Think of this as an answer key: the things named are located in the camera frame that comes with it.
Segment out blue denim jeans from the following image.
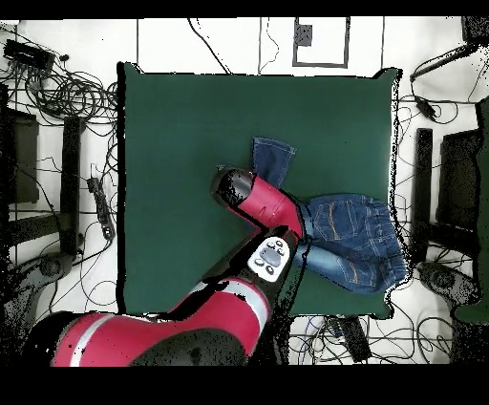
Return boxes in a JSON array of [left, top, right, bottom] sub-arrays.
[[215, 136, 412, 297]]

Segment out dark flat panel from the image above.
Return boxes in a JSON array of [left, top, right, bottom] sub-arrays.
[[436, 129, 481, 230], [0, 108, 40, 205]]

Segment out dark green table cloth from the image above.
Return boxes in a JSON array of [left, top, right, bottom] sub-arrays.
[[116, 61, 402, 322]]

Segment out black power strip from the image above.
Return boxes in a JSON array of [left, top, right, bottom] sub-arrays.
[[86, 176, 117, 241]]

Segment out black stand bar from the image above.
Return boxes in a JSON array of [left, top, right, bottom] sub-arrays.
[[59, 115, 84, 256], [410, 127, 434, 264]]

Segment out black floor box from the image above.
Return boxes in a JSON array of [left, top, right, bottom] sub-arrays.
[[335, 315, 372, 363]]

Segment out dark grey square plate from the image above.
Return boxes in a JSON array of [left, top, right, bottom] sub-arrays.
[[293, 23, 313, 48]]

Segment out black power adapter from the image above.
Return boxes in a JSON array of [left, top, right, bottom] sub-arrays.
[[414, 95, 437, 120]]

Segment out black electronics box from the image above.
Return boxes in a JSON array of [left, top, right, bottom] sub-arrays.
[[3, 39, 56, 72]]

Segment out dark speckled box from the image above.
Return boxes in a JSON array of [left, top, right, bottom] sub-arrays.
[[460, 15, 489, 45]]

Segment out long black cable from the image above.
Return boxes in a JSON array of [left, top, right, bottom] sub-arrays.
[[186, 17, 232, 75]]

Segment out grey square floor frame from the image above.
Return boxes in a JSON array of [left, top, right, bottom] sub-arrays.
[[292, 16, 351, 69]]

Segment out tangled black cable bundle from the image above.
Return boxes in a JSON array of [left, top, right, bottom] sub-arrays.
[[0, 56, 119, 127], [289, 315, 454, 364]]

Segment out black rod with cable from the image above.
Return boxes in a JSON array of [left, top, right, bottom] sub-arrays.
[[409, 43, 478, 83]]

